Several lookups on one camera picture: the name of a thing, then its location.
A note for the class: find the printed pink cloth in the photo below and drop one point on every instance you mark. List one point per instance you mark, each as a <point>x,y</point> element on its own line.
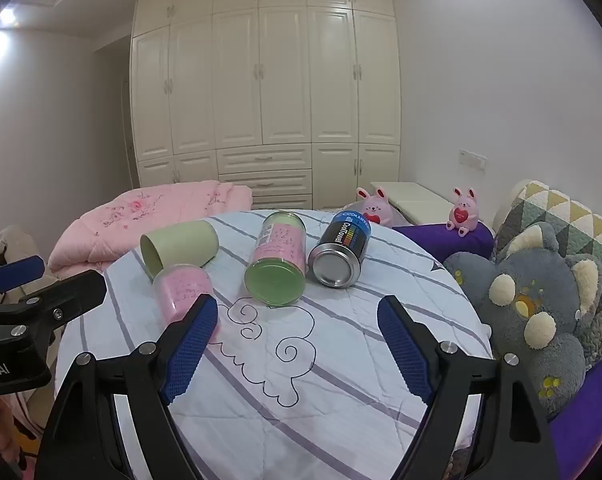
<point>6,435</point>

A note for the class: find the light green cup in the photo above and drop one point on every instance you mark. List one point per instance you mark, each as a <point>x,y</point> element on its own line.
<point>186,245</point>

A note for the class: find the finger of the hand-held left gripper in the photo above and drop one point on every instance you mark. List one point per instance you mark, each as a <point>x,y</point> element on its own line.
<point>66,297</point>
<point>11,272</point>

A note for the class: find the pink bunny plush toy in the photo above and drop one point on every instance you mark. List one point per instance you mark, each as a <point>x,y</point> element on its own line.
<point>376,207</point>
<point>463,210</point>

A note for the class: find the purple cloth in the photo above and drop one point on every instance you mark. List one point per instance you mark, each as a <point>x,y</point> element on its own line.
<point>591,420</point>

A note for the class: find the ceiling light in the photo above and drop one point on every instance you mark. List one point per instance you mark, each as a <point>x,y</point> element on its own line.
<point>7,16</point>

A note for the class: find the wall switch panel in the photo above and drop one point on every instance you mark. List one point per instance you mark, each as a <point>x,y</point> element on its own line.
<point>472,158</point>

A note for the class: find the grey koala plush toy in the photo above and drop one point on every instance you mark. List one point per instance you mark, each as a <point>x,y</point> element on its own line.
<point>531,280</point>

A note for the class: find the pink embroidered quilt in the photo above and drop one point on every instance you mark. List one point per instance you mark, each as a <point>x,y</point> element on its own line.
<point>131,220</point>

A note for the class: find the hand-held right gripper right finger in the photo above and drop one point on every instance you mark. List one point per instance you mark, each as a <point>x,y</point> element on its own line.
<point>403,350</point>

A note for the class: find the cream wardrobe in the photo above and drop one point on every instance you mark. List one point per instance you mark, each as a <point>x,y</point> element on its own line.
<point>281,85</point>

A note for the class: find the blue metal can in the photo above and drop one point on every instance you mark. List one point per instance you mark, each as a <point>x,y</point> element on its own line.
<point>343,240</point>

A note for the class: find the clear cup with pink label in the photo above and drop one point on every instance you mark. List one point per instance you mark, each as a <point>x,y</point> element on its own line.
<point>181,290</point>

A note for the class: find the white bench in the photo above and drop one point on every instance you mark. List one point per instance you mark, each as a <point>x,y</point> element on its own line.
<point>411,195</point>

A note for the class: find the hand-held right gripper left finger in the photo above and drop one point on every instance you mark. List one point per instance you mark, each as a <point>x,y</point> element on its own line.
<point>191,350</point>

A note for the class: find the green-lidded jar with pink label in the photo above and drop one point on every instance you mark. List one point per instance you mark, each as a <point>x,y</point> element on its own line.
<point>276,245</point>

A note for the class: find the beige cloth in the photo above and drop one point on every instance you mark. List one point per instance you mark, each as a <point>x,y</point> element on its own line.
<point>1,245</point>

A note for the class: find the purple cushion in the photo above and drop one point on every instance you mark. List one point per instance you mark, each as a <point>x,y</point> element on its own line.
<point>431,240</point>

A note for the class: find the white striped printed blanket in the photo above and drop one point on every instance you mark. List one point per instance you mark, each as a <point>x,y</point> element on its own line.
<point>331,360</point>

